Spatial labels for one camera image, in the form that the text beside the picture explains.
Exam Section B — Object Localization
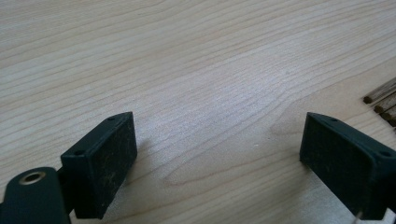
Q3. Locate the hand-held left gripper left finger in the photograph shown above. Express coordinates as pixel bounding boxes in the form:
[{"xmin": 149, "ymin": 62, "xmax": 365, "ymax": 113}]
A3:
[{"xmin": 57, "ymin": 111, "xmax": 138, "ymax": 220}]

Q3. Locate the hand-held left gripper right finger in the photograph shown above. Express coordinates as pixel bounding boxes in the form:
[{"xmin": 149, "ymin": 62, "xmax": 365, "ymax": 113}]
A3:
[{"xmin": 299, "ymin": 111, "xmax": 396, "ymax": 221}]

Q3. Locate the row of wooden chopsticks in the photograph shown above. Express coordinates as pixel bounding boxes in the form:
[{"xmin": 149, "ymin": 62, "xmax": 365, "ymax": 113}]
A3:
[{"xmin": 362, "ymin": 77, "xmax": 396, "ymax": 128}]

